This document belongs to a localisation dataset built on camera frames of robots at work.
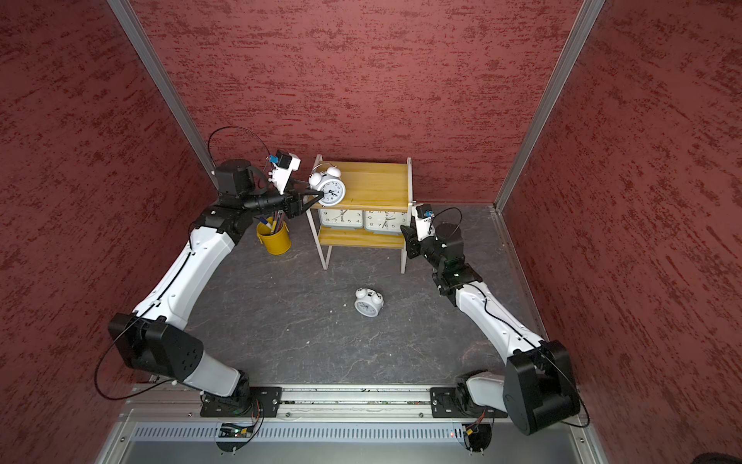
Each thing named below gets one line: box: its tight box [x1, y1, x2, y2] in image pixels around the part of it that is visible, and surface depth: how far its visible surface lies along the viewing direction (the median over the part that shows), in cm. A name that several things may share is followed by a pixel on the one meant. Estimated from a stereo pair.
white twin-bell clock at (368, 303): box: [353, 288, 385, 319], surface depth 87 cm
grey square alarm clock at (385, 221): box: [363, 210, 409, 234], surface depth 91 cm
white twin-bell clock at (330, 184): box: [308, 166, 346, 207], surface depth 71 cm
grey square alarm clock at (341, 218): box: [317, 208, 364, 231], surface depth 92 cm
